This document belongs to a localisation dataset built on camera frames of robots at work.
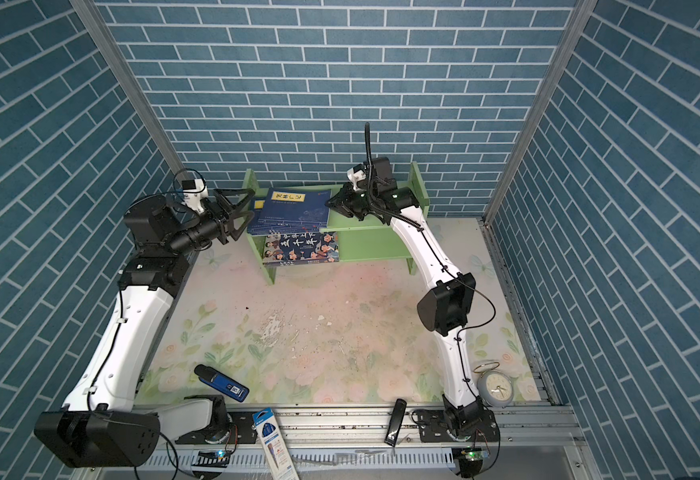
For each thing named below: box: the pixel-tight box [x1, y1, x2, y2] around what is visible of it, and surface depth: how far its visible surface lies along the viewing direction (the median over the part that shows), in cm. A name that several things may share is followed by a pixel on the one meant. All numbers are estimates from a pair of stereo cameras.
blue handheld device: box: [194, 364, 250, 403], surface depth 80 cm
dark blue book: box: [247, 188, 333, 235], surface depth 81 cm
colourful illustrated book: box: [263, 231, 340, 265], surface depth 94 cm
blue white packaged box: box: [252, 407, 300, 480], surface depth 71 cm
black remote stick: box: [384, 398, 407, 448], surface depth 74 cm
